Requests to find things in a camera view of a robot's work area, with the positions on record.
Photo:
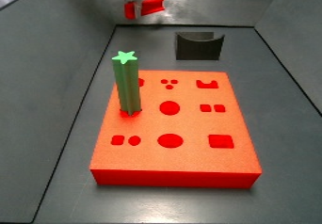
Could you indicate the green star-shaped peg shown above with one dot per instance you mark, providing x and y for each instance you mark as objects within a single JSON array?
[{"x": 126, "y": 68}]

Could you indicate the red arch-shaped bar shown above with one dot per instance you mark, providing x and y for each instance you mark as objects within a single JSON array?
[{"x": 148, "y": 7}]

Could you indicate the black curved fixture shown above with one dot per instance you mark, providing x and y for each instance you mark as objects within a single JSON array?
[{"x": 199, "y": 46}]

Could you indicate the red block with shaped holes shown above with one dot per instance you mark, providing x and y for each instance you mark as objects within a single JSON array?
[{"x": 188, "y": 139}]

